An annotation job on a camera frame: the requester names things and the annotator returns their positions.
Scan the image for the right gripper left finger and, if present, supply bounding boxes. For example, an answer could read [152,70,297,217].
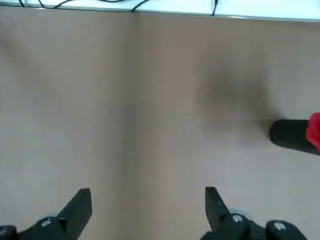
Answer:
[0,188,93,240]

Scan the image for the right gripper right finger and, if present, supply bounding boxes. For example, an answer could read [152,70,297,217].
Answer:
[199,186,310,240]

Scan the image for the dark flower vase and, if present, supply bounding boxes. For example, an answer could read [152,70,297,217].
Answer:
[269,119,320,157]

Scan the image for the red artificial rose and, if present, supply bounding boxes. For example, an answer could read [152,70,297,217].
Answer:
[305,112,320,151]

